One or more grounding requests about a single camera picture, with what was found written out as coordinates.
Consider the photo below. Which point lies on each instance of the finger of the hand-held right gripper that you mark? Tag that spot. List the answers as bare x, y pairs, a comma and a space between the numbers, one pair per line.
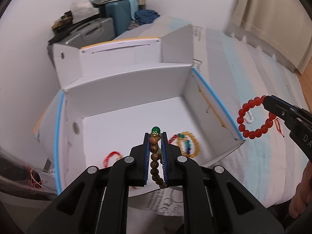
280, 113
303, 111

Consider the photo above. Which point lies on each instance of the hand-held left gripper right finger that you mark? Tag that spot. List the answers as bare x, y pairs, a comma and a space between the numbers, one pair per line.
164, 160

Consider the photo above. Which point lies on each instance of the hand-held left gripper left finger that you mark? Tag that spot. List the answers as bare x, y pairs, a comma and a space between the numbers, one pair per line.
147, 160

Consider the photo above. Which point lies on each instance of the cardboard box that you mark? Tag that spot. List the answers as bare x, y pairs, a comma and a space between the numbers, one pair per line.
146, 112

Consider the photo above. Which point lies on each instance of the person's right hand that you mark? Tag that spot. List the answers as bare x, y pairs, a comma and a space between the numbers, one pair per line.
301, 195

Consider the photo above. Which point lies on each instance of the wooden headboard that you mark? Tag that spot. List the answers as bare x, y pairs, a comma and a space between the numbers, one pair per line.
306, 82

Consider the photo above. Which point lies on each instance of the striped blanket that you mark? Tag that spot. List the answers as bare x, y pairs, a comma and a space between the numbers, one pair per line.
243, 65

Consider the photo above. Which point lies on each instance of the wide beige curtain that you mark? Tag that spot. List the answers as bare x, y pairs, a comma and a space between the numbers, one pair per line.
275, 22

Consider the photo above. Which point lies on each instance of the red thread bundle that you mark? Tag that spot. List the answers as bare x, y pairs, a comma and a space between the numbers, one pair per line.
36, 179

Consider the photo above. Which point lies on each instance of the grey suitcase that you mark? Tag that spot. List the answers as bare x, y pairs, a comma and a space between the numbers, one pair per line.
90, 31

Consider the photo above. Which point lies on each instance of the dark blue clothes pile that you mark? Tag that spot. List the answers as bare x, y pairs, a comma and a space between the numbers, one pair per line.
146, 16

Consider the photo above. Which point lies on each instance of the teal suitcase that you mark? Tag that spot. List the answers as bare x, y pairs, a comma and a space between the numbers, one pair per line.
120, 14

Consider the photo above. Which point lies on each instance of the light blue towel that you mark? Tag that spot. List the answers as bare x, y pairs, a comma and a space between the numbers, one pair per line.
133, 7

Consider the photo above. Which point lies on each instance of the black and gold boxes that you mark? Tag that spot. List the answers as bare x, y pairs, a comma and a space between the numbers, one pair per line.
62, 22

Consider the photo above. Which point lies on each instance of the white plastic bag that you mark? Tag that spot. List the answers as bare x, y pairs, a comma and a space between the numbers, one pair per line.
81, 7

